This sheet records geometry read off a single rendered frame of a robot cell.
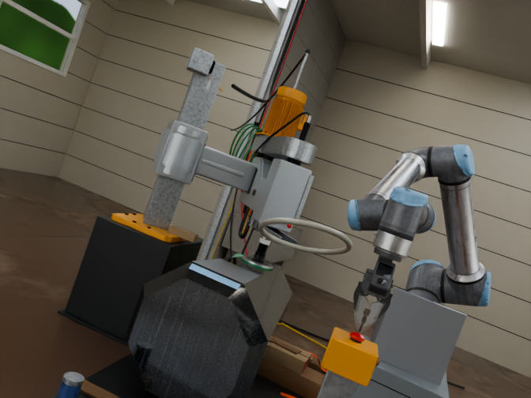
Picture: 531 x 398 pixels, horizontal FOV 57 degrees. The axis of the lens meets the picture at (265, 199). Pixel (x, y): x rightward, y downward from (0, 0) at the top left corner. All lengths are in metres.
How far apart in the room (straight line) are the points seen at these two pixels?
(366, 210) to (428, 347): 0.88
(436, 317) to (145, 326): 1.56
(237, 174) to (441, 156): 2.05
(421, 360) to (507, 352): 6.01
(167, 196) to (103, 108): 6.67
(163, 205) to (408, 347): 2.13
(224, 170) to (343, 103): 4.88
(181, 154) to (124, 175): 6.15
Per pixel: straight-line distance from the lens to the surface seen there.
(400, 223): 1.23
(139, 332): 2.89
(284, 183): 3.02
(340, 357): 1.25
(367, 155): 8.03
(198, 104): 3.61
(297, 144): 3.02
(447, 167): 1.88
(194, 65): 3.54
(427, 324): 2.10
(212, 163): 3.61
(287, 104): 3.69
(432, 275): 2.24
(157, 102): 9.52
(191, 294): 2.71
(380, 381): 2.06
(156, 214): 3.63
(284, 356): 3.71
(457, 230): 2.03
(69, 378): 2.71
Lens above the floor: 1.39
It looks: 2 degrees down
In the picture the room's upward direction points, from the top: 20 degrees clockwise
